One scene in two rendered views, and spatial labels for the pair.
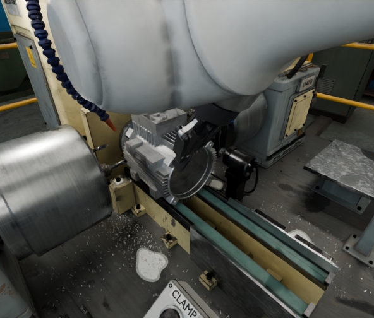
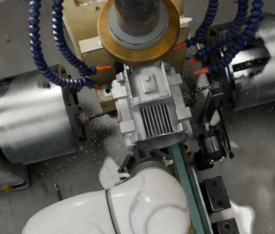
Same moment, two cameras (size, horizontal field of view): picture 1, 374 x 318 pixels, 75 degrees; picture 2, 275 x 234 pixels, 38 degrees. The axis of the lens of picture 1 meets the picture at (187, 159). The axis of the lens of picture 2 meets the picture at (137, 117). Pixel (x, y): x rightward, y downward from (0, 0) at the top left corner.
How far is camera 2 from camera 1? 76 cm
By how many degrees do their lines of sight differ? 42
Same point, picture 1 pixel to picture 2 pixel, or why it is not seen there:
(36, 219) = (28, 157)
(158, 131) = (135, 107)
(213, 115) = not seen: hidden behind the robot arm
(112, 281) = (80, 174)
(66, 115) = (69, 24)
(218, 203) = (179, 164)
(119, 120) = not seen: hidden behind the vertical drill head
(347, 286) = not seen: outside the picture
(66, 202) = (47, 151)
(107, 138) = (101, 64)
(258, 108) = not seen: outside the picture
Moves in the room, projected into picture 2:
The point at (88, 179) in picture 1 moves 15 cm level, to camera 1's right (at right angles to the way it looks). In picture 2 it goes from (64, 141) to (115, 167)
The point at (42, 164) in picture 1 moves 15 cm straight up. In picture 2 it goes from (34, 128) to (14, 109)
